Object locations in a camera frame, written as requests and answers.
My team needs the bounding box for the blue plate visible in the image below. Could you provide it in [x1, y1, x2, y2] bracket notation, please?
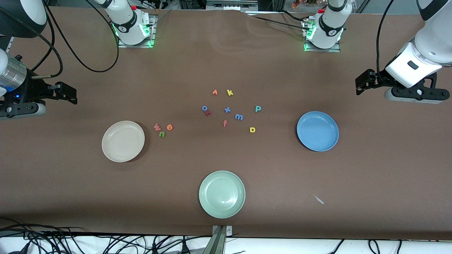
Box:
[297, 111, 339, 152]

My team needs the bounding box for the beige brown plate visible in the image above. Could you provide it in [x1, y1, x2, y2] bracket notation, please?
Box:
[102, 121, 145, 163]

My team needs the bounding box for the brown table cover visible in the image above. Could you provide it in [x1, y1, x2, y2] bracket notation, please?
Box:
[0, 6, 452, 240]

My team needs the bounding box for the grey metal box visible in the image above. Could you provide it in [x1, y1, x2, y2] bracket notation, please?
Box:
[206, 0, 259, 11]

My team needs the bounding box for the pale green plate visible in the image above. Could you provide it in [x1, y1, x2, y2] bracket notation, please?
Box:
[199, 170, 246, 219]

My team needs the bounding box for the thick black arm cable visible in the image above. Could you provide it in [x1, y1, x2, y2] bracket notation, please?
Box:
[45, 0, 119, 73]

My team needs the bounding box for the aluminium frame rail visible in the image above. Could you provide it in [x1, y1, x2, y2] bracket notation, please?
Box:
[0, 35, 15, 53]

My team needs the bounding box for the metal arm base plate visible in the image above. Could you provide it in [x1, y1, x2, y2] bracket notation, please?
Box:
[118, 14, 157, 49]
[304, 19, 341, 53]

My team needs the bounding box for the thin black cable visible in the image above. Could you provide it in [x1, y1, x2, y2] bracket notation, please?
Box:
[148, 10, 171, 29]

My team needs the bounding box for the grey metal bracket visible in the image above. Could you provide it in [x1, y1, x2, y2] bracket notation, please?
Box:
[202, 225, 233, 254]

